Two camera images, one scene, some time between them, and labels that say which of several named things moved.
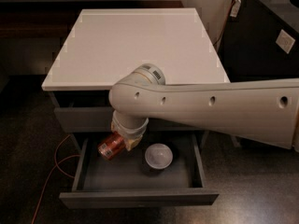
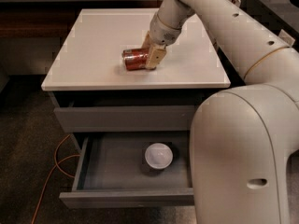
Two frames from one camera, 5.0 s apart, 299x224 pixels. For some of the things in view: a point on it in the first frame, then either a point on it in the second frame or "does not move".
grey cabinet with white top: x=106 y=44 does not move
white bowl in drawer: x=159 y=156 does not move
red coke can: x=111 y=146 → x=135 y=59
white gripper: x=135 y=133 → x=163 y=33
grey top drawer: x=99 y=119 does not move
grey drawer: x=164 y=169 does not move
